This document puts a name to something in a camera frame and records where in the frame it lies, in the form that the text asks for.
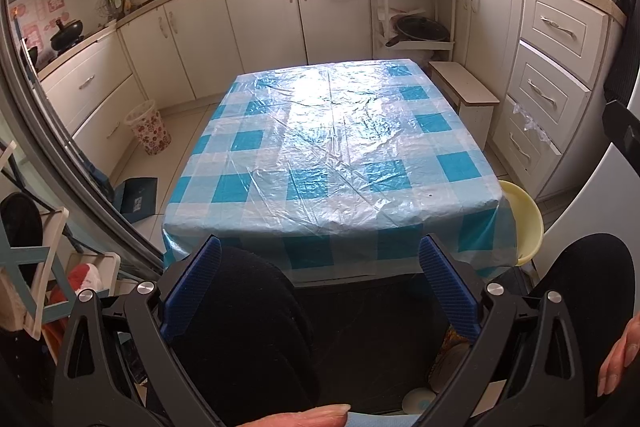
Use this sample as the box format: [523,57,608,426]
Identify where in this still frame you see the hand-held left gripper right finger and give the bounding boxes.
[419,234,593,427]

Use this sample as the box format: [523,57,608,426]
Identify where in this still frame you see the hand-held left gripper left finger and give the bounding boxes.
[52,234,223,427]

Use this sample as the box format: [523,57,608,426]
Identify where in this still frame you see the yellow plastic bin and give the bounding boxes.
[497,179,544,267]

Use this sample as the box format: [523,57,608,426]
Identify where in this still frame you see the person's left hand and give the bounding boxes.
[260,403,351,427]

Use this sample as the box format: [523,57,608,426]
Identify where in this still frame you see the person's right hand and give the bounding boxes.
[597,312,640,398]

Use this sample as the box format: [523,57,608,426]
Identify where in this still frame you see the yellow red printed bag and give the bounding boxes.
[430,324,473,395]

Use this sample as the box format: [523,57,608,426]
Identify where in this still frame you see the person's left leg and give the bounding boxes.
[170,247,321,413]

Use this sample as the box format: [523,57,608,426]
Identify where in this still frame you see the person's leg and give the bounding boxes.
[500,234,636,413]
[170,247,321,413]

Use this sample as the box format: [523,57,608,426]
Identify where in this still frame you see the blue dustpan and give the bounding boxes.
[114,177,158,223]

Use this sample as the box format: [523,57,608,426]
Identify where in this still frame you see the red cloth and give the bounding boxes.
[47,264,103,353]

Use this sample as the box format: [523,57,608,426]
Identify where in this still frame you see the person's right leg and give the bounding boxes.
[500,234,636,413]

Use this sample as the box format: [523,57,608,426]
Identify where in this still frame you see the floral wastebasket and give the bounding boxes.
[124,101,172,156]

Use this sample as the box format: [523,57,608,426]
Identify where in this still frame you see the blue checked plastic tablecloth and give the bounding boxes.
[162,58,518,283]

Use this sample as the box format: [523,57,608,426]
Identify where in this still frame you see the clear plastic bag in drawer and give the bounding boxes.
[512,104,551,145]

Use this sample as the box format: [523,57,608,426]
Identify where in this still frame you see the black round object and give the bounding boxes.
[0,192,43,268]

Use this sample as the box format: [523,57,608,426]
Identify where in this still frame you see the white stool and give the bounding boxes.
[429,61,501,142]

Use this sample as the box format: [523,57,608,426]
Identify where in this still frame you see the black pan with lid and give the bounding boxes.
[385,14,451,48]

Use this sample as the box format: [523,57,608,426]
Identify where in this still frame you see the white kitchen cabinets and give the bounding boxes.
[37,0,626,202]

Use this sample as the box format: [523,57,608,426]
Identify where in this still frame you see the black wok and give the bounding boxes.
[50,19,85,52]

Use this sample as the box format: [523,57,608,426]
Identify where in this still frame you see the white and teal frame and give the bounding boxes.
[0,137,71,340]

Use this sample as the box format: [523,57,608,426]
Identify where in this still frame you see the grey sliding door frame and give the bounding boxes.
[0,0,166,278]

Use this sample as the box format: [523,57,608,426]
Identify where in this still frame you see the red paper wall decoration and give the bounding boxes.
[20,0,66,48]

